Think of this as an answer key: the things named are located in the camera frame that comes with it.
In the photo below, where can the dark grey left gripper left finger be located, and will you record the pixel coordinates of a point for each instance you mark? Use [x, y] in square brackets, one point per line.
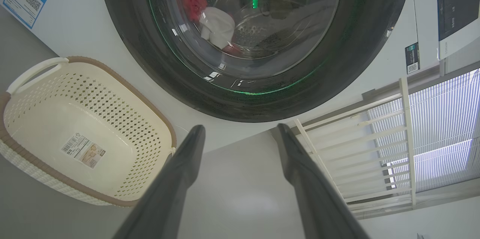
[172, 194]

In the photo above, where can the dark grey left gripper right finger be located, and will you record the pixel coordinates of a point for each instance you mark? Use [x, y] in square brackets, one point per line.
[318, 201]

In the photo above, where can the black glass washing machine door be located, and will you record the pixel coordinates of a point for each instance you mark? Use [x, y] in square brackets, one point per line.
[352, 62]

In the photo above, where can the white garment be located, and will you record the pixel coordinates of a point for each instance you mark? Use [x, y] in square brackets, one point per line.
[219, 27]

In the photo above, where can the cream perforated laundry basket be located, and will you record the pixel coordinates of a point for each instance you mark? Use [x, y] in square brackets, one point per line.
[75, 119]

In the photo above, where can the white washing machine body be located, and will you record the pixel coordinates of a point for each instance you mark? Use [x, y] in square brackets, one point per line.
[82, 25]

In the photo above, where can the white metal railing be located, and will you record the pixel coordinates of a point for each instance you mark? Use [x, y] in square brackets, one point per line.
[407, 119]

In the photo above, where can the white window blinds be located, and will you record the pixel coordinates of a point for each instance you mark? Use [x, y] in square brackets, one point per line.
[442, 119]

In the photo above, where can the black QR code sticker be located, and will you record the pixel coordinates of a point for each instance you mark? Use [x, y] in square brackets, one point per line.
[412, 58]

